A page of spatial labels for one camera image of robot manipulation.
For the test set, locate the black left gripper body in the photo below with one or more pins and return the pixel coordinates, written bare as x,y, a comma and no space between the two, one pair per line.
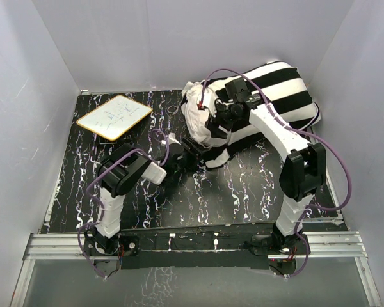
189,158

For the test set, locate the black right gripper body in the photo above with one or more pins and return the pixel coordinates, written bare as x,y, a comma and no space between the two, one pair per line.
224,117

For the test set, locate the white pillow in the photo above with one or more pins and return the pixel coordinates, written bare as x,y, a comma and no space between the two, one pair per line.
196,118

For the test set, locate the black white striped pillowcase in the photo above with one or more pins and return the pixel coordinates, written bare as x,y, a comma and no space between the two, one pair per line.
283,87

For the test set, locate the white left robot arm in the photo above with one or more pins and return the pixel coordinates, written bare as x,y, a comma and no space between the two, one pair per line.
122,170

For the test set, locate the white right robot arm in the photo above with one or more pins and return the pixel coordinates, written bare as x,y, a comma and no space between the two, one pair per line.
304,166

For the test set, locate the yellow framed whiteboard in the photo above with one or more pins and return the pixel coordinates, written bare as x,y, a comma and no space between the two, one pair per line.
115,117

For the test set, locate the aluminium table frame rail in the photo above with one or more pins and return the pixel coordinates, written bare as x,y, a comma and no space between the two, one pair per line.
207,246

